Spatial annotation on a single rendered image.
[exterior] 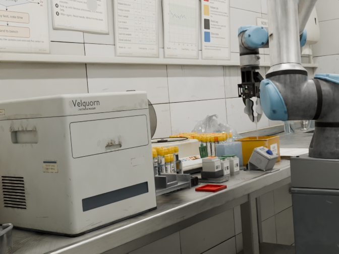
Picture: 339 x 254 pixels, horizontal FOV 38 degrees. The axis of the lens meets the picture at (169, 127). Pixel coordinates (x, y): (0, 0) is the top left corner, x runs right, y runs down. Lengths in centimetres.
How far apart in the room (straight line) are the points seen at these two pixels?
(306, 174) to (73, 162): 67
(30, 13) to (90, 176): 88
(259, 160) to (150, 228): 66
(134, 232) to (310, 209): 52
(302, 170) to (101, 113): 61
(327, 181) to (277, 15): 48
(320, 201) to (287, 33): 47
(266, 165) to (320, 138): 35
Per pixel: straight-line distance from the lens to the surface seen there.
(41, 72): 185
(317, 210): 143
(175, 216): 127
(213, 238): 272
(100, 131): 112
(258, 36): 180
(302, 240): 147
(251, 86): 189
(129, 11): 220
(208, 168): 160
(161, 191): 130
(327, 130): 143
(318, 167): 142
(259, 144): 190
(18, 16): 181
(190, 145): 186
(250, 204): 166
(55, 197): 110
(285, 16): 145
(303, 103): 139
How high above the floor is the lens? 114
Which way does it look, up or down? 3 degrees down
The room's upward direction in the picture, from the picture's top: 4 degrees counter-clockwise
